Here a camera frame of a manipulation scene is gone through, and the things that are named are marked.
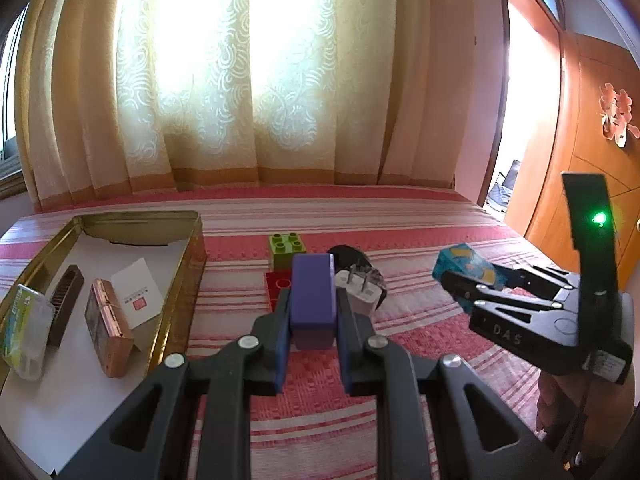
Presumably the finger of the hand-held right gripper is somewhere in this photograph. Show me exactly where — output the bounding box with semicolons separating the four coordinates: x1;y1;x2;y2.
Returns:
442;271;562;314
492;261;582;302

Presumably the purple block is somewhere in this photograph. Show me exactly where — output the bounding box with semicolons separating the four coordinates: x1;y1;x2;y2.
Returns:
290;254;337;351

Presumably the clear plastic box green label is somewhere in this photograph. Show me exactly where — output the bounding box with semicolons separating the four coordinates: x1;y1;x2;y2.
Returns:
0;284;55;381

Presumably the black rough lump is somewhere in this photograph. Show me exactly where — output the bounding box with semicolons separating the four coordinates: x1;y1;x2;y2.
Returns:
327;245;374;281

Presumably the red toy brick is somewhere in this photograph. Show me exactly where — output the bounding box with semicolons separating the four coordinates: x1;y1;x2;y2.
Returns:
264;270;296;313

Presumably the wooden window sill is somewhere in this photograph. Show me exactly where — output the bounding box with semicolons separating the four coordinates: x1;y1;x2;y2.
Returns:
0;160;27;201

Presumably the orange wooden door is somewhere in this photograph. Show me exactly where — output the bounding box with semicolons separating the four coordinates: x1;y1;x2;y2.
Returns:
522;32;640;283

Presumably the red paper flower decoration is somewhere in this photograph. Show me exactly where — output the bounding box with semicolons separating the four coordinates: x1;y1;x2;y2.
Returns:
597;82;640;149

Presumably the sliding window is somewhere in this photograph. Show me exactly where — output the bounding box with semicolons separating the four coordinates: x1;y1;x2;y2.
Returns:
0;5;28;161

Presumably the person's right hand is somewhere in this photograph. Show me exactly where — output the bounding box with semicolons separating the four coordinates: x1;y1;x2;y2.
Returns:
535;373;592;469

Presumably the wide yellow patterned curtain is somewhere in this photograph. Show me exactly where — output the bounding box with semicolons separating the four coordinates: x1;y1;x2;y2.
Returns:
15;0;501;211

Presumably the copper coloured box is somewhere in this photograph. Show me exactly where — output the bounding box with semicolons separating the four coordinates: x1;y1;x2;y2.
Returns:
84;278;135;379

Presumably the teal small box yellow print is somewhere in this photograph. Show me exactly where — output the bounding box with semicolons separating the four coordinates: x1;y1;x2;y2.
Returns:
432;243;506;291

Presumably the white paper liner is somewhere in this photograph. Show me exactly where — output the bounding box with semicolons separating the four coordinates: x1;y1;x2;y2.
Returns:
0;232;193;476

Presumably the green toy brick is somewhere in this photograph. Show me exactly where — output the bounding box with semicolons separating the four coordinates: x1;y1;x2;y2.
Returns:
268;232;307;271

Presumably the gold metal tin box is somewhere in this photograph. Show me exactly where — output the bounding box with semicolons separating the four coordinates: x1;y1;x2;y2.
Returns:
0;211;207;476

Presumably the white small box red mark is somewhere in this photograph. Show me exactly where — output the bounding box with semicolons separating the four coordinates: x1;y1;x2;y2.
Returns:
111;258;166;331

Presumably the white charger plug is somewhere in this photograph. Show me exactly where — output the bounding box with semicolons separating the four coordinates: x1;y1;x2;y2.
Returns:
334;263;389;319

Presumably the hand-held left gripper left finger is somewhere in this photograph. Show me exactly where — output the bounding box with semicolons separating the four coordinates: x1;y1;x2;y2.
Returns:
57;287;296;480

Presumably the red striped bed sheet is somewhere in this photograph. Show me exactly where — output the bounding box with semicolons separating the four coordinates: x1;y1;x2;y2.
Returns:
0;185;640;480

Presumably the black cable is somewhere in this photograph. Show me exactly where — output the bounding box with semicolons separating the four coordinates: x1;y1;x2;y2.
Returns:
562;355;594;471

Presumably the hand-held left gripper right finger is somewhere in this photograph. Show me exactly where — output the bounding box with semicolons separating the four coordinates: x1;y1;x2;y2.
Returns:
336;290;563;480

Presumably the brown comb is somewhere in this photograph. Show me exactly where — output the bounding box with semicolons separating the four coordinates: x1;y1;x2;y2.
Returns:
47;265;85;347

